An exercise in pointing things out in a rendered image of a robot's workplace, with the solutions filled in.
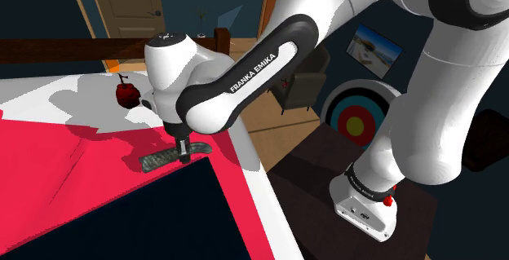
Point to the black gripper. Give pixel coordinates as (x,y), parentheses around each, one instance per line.
(182,136)

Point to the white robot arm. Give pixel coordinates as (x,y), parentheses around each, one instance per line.
(437,104)

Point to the dark grey flat remote control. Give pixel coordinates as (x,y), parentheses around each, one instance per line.
(159,159)

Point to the dark red apple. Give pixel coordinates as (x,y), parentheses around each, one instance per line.
(127,95)

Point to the small potted plant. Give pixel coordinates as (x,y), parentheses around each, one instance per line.
(201,24)

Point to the dark brown armchair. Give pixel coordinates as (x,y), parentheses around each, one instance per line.
(302,88)

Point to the brown panelled door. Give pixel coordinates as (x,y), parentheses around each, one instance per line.
(131,5)

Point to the dark brown robot stand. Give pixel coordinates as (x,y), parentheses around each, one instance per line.
(310,195)

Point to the round archery target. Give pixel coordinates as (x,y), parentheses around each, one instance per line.
(355,126)

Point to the beach wall picture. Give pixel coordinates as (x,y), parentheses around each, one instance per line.
(374,52)

